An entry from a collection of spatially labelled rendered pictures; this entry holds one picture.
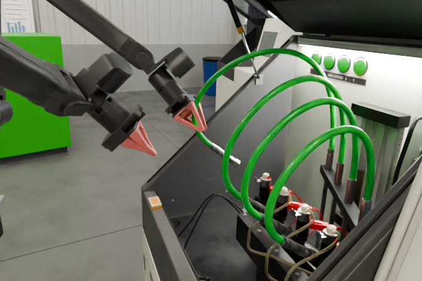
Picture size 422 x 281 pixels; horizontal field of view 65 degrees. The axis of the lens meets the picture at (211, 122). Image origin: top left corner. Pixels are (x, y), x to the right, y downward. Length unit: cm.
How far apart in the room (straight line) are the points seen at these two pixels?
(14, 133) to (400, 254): 372
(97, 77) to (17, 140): 337
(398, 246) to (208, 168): 70
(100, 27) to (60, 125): 315
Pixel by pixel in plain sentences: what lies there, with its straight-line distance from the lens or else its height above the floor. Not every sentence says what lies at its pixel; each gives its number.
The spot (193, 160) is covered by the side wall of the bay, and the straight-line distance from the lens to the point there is 112.
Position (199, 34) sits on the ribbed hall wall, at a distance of 789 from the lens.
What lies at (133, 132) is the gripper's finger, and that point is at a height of 127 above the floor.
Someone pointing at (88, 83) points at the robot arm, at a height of 137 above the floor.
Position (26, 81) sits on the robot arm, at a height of 139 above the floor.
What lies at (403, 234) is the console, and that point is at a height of 118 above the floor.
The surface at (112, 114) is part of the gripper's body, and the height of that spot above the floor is 130.
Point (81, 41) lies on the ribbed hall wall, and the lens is 715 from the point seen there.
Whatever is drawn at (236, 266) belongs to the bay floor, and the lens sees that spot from 101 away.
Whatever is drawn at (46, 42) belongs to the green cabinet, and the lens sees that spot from 385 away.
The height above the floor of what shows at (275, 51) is 142.
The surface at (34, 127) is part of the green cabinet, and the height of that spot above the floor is 36.
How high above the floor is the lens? 148
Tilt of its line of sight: 17 degrees down
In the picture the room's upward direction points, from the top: 2 degrees clockwise
